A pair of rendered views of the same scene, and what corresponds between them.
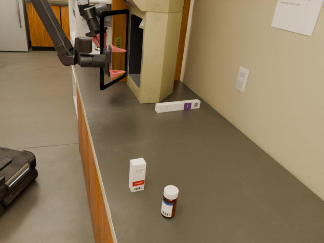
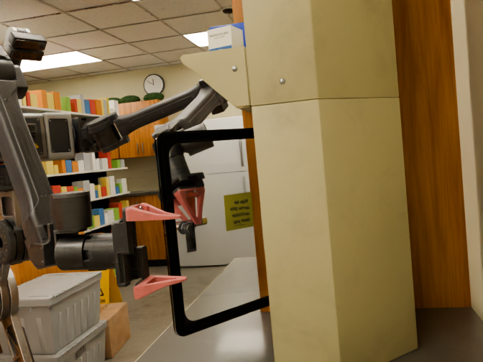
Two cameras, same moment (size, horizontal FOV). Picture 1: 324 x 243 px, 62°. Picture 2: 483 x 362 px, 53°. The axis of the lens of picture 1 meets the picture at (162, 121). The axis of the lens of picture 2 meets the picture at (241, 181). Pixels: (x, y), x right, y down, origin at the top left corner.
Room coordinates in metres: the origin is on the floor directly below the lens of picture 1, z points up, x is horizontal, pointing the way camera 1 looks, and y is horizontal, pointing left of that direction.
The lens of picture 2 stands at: (0.68, -0.31, 1.33)
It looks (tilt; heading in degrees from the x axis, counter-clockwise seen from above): 3 degrees down; 35
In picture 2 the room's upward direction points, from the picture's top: 5 degrees counter-clockwise
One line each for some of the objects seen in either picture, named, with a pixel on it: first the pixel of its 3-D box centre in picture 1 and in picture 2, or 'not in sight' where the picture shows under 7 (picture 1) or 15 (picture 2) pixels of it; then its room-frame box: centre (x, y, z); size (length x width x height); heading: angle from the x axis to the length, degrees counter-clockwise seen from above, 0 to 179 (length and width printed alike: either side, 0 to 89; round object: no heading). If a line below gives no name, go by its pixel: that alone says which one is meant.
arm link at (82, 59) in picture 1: (86, 59); (77, 248); (1.16, 0.36, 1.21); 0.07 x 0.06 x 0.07; 113
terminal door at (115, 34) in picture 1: (114, 48); (228, 224); (1.49, 0.30, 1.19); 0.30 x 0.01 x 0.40; 164
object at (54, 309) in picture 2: not in sight; (52, 310); (2.38, 2.38, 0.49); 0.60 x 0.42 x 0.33; 23
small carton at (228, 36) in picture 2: not in sight; (226, 46); (1.44, 0.23, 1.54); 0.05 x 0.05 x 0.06; 8
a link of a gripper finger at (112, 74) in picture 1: (115, 68); (157, 271); (1.21, 0.24, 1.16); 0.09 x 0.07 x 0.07; 113
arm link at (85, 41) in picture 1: (78, 50); (67, 226); (1.17, 0.39, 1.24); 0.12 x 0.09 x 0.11; 83
